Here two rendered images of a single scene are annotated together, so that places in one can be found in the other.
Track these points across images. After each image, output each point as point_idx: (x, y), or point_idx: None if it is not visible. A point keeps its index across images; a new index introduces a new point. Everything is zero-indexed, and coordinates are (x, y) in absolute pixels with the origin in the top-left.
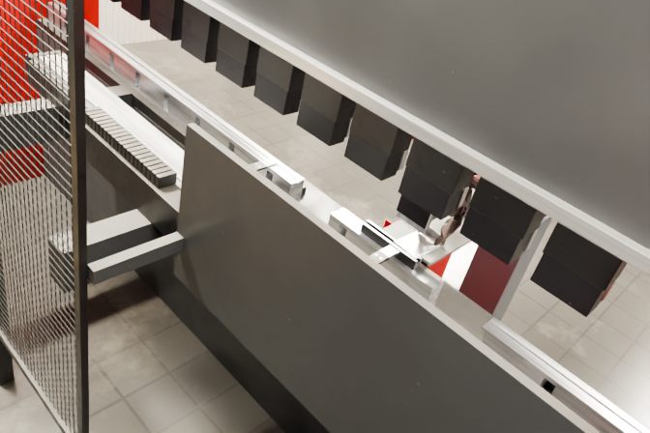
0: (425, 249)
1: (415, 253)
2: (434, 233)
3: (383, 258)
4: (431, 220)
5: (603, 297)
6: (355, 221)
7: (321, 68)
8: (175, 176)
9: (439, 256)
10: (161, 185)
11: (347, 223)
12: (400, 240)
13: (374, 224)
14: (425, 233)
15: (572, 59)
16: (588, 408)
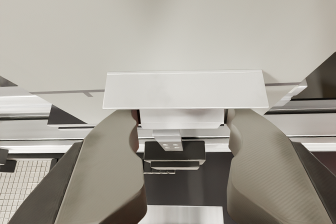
0: (214, 113)
1: (205, 125)
2: (187, 96)
3: (178, 143)
4: (130, 141)
5: None
6: (26, 103)
7: None
8: (1, 168)
9: (268, 104)
10: (14, 164)
11: (38, 111)
12: (146, 123)
13: (68, 125)
14: (222, 213)
15: None
16: None
